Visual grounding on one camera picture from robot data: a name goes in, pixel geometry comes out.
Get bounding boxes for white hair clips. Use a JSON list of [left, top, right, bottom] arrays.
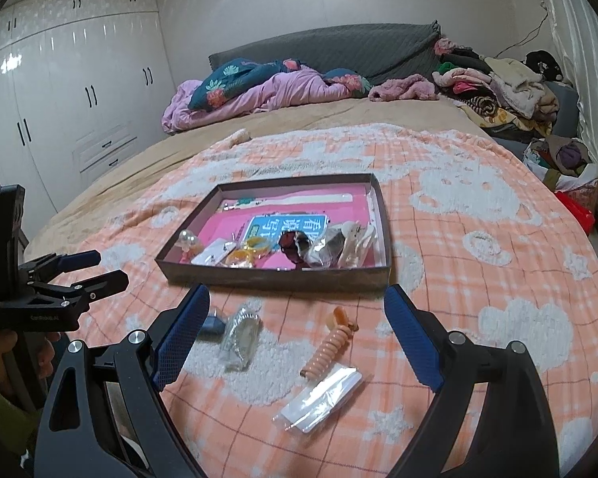
[[339, 221, 377, 268]]

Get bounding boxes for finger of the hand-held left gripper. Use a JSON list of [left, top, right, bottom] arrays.
[[22, 250, 102, 282], [37, 270, 129, 330]]

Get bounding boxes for grey padded headboard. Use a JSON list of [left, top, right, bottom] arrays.
[[208, 21, 442, 85]]

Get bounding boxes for black wall cable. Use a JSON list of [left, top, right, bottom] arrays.
[[493, 10, 549, 61]]

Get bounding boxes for shallow brown cardboard box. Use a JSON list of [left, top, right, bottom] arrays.
[[154, 173, 393, 294]]

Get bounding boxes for cream curtain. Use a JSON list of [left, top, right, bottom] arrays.
[[538, 0, 598, 250]]

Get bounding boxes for teal floral pillow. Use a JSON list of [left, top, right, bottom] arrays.
[[188, 58, 305, 111]]

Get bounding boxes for person's left hand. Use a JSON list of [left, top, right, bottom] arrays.
[[0, 330, 61, 380]]

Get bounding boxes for brown sunglasses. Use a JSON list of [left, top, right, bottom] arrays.
[[278, 230, 314, 266]]

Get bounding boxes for red bag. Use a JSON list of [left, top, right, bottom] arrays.
[[555, 192, 596, 234]]

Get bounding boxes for pink fuzzy garment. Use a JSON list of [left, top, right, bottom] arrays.
[[368, 74, 439, 103]]

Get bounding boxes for person's left forearm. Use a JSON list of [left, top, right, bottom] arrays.
[[0, 363, 41, 455]]

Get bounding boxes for clear yellow pearl claw clip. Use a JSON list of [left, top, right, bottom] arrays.
[[178, 229, 203, 264]]

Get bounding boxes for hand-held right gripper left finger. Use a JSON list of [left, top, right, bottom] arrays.
[[34, 283, 211, 478]]

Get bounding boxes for orange spiral hair tie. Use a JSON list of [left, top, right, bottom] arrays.
[[300, 307, 360, 380]]

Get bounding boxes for pink quilt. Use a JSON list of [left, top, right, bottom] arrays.
[[161, 67, 350, 134]]

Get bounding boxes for dark hair accessory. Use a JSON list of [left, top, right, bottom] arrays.
[[304, 224, 347, 268]]

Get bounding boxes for black garment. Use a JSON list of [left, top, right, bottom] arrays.
[[525, 50, 561, 80]]

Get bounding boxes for pile of clothes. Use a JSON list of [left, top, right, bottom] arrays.
[[433, 37, 561, 130]]

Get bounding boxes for tan bed sheet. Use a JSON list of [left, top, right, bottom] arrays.
[[25, 94, 494, 260]]

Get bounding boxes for bag of clothes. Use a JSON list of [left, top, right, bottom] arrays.
[[522, 137, 598, 205]]

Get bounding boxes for orange plaid cloud blanket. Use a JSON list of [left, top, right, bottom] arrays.
[[25, 127, 598, 478]]

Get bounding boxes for white earring card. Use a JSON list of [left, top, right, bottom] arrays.
[[190, 238, 237, 267]]

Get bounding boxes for white wardrobe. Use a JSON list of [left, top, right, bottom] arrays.
[[0, 0, 177, 215]]

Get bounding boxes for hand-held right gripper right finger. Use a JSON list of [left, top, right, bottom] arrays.
[[384, 283, 559, 478]]

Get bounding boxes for yellow hair clip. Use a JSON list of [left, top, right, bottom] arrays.
[[226, 236, 275, 267]]

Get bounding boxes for grey cushion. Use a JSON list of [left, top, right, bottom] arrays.
[[493, 82, 579, 155]]

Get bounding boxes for small blue box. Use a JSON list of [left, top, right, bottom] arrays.
[[199, 309, 227, 337]]

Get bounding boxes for clear plastic zip bag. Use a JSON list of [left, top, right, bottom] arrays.
[[273, 364, 364, 434]]

